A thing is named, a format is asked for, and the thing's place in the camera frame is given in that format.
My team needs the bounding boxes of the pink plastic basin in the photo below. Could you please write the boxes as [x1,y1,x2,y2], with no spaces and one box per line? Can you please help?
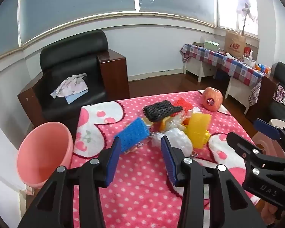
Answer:
[16,122,74,188]

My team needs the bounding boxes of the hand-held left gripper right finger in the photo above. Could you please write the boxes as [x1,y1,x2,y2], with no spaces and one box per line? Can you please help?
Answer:
[160,135,268,228]

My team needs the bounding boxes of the pink white stool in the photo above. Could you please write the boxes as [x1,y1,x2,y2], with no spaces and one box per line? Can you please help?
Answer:
[252,118,285,158]

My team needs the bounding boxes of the person's right hand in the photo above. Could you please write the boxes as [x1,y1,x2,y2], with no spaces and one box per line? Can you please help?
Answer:
[262,204,279,226]

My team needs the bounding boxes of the white table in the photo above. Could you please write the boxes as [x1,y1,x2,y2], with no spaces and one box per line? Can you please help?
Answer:
[183,57,254,114]

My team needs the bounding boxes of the checkered-cloth side table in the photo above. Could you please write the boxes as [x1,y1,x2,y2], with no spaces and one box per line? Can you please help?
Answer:
[180,43,271,106]

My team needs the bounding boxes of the black leather armchair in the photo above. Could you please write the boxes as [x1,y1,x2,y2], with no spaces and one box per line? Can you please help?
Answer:
[17,30,130,127]

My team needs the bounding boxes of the white foam net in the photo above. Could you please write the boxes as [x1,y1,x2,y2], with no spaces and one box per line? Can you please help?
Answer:
[167,108,201,131]

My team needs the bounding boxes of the orange blue toy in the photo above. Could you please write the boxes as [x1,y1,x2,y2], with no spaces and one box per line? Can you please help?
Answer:
[255,64,272,74]

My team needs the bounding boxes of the green box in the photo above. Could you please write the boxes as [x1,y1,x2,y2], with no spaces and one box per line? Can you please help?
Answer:
[204,40,220,49]

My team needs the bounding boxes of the red foam net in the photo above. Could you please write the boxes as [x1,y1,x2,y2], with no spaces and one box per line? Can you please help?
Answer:
[173,98,194,111]

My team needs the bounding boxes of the blue sponge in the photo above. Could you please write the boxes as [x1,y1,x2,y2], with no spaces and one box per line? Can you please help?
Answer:
[114,117,150,152]

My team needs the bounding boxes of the pink polka dot blanket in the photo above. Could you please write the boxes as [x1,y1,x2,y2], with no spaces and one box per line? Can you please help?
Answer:
[70,90,262,228]

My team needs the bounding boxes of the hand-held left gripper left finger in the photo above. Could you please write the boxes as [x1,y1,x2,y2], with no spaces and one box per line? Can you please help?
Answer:
[18,136,122,228]

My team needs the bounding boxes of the white plastic bag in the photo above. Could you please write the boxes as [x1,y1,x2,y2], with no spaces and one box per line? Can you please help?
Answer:
[152,128,193,157]

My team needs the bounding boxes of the brown paper bag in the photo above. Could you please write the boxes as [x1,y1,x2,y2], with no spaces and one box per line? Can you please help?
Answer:
[224,30,247,59]

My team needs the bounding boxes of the orange peel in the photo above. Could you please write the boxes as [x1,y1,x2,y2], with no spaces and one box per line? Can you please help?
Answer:
[160,117,188,131]

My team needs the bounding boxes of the black foam net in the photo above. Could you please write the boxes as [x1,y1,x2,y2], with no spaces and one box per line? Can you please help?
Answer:
[143,100,183,122]

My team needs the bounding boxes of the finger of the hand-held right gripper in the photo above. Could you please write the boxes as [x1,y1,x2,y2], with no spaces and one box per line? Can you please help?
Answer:
[227,132,285,211]
[253,119,285,158]

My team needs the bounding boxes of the black sofa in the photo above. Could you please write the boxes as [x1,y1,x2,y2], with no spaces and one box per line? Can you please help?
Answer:
[246,62,285,133]

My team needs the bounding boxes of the pale patterned cloth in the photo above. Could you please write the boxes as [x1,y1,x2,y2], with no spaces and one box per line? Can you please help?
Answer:
[50,73,89,98]

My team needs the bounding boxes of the red apple with sticker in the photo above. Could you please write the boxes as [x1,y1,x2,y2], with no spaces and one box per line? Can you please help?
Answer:
[202,87,224,112]

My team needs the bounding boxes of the light blue paper sheet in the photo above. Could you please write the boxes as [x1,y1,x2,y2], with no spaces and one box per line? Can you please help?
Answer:
[65,90,89,104]

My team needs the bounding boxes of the hanging white clothes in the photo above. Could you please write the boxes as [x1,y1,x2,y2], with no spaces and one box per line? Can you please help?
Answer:
[236,0,258,24]

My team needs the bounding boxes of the clear window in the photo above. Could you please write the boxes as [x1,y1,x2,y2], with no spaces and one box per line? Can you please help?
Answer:
[215,0,259,37]

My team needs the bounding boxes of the yellow plastic container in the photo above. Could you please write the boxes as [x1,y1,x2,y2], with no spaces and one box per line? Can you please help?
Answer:
[186,113,213,149]

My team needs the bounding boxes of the dark patterned cloth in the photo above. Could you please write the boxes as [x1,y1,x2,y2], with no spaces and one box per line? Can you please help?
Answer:
[273,84,285,114]

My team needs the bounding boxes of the frosted window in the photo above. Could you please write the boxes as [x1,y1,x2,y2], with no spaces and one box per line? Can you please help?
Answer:
[18,0,216,47]

